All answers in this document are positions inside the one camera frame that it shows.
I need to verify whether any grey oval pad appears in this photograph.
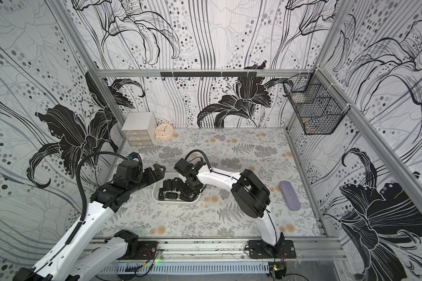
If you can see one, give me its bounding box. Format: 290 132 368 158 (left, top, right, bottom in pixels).
279 180 301 211

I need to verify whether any black car key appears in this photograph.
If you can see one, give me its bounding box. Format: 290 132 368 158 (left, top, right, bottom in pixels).
165 192 179 200
162 179 172 192
158 188 165 201

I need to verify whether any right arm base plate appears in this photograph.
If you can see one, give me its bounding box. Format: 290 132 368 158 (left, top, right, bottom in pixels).
245 240 297 259

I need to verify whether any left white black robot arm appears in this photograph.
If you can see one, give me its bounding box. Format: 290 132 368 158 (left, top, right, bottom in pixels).
13 153 166 281

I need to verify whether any white rectangular storage box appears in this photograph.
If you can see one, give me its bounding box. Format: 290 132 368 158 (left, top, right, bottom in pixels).
152 173 200 205

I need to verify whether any black wire wall basket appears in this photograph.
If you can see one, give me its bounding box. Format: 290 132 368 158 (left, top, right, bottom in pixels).
283 69 347 135

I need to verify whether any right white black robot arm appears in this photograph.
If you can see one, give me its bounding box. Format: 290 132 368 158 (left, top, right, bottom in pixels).
174 149 284 249

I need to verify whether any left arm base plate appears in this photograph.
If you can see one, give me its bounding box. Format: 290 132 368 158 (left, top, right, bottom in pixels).
124 241 158 261

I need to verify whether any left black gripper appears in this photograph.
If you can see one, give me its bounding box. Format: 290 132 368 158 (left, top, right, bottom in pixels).
126 163 166 194

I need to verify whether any peach round alarm clock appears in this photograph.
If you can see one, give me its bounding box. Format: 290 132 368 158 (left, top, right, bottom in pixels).
155 124 174 141

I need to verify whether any white mini drawer cabinet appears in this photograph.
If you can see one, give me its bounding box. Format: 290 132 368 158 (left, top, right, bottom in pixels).
122 112 157 146

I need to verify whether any black flip key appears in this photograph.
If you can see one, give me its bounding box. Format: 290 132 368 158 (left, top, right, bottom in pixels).
172 177 181 191

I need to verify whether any white slotted cable duct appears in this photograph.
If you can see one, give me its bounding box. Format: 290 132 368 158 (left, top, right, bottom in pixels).
99 261 270 276

